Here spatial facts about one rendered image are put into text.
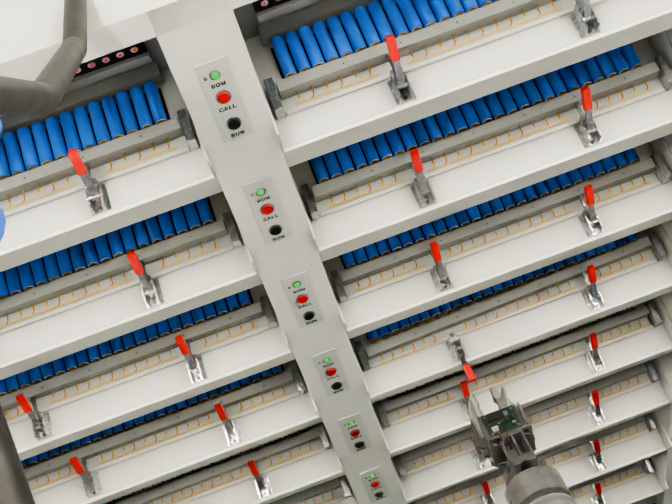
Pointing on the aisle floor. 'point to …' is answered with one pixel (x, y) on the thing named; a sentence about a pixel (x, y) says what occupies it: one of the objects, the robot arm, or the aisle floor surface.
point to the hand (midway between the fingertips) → (484, 400)
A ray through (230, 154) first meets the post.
